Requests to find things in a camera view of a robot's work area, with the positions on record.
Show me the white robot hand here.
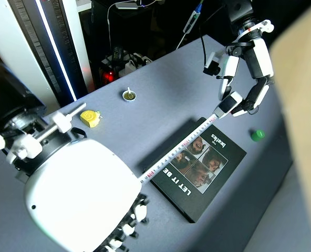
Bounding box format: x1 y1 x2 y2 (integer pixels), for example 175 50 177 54
217 36 275 118
23 138 150 252

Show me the white measuring tape strip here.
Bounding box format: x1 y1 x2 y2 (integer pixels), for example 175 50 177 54
139 91 244 184

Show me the black Beatles album book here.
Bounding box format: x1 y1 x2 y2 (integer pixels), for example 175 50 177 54
143 117 247 224

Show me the beige blurry board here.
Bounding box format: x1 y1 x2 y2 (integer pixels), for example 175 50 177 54
269 0 311 252

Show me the green toy cylinder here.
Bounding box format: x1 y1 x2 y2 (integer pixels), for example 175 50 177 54
251 129 266 142

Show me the small white bowl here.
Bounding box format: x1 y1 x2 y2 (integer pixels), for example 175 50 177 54
122 89 137 103

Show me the red lit device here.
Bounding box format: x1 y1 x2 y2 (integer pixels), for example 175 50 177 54
100 68 117 85

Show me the black power adapter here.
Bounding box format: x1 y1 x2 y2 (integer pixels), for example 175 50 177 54
112 46 125 62

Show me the flat grey device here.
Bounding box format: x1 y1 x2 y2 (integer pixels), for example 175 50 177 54
116 2 139 10

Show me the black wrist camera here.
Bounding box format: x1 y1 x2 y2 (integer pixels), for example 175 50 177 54
202 51 224 77

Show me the black camera cable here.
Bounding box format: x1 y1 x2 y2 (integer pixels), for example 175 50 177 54
200 5 224 68

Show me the cable with blue connector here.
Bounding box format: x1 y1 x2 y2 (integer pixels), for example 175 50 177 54
175 0 205 50

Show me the thin white cable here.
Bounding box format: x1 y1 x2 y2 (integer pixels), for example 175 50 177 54
107 0 159 53

